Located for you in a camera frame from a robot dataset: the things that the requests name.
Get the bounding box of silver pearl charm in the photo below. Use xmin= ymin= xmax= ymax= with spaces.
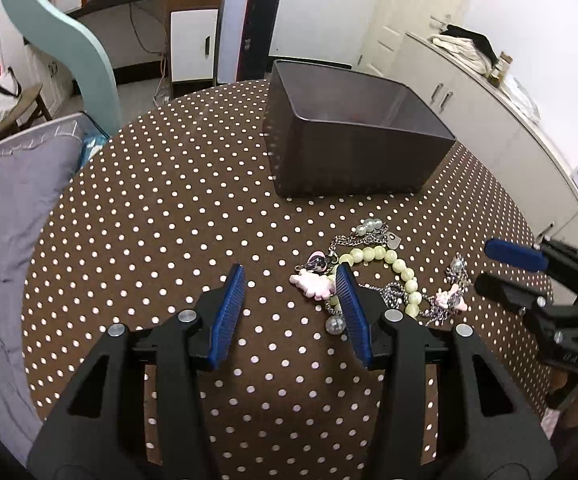
xmin=325 ymin=314 xmax=346 ymax=336

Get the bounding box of pink plush charm keychain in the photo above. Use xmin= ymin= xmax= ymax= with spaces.
xmin=289 ymin=269 xmax=336 ymax=301

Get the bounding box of cream pearl bead bracelet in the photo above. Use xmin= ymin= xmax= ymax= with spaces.
xmin=323 ymin=244 xmax=424 ymax=320

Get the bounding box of white bear keychain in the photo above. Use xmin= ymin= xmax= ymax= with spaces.
xmin=434 ymin=284 xmax=468 ymax=312

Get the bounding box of silver chain necklace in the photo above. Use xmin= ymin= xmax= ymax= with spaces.
xmin=293 ymin=231 xmax=470 ymax=328

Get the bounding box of brown polka dot tablecloth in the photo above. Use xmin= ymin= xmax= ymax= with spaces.
xmin=22 ymin=82 xmax=548 ymax=479

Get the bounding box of white sideboard cabinet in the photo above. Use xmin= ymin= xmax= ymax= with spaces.
xmin=389 ymin=34 xmax=578 ymax=247

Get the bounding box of small brown bottle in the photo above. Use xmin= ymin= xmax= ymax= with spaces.
xmin=487 ymin=52 xmax=513 ymax=88

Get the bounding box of dark grey storage box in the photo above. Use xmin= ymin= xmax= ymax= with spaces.
xmin=263 ymin=61 xmax=456 ymax=197

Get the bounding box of white folded cloth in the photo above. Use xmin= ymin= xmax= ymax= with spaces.
xmin=429 ymin=34 xmax=492 ymax=76

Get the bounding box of teal striped pillow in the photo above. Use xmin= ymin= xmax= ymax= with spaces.
xmin=78 ymin=131 xmax=110 ymax=169

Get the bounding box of black bag on sideboard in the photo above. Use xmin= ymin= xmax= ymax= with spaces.
xmin=442 ymin=24 xmax=498 ymax=65

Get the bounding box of grey bed blanket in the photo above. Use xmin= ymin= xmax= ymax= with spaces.
xmin=0 ymin=113 xmax=91 ymax=463

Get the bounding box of cream room door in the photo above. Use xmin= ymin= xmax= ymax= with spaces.
xmin=356 ymin=0 xmax=470 ymax=77

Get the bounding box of wooden stool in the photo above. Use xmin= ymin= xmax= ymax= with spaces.
xmin=0 ymin=84 xmax=52 ymax=141

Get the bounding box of white brown small cabinet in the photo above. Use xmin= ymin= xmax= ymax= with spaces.
xmin=164 ymin=0 xmax=222 ymax=98

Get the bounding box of white black suitcase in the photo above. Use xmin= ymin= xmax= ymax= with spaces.
xmin=215 ymin=0 xmax=280 ymax=84

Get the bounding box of white tote bag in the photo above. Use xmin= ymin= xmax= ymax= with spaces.
xmin=0 ymin=67 xmax=22 ymax=123

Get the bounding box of dark wall desk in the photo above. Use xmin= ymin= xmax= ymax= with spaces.
xmin=66 ymin=0 xmax=168 ymax=84

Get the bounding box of teal curved bed frame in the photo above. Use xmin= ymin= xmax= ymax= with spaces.
xmin=1 ymin=0 xmax=123 ymax=134

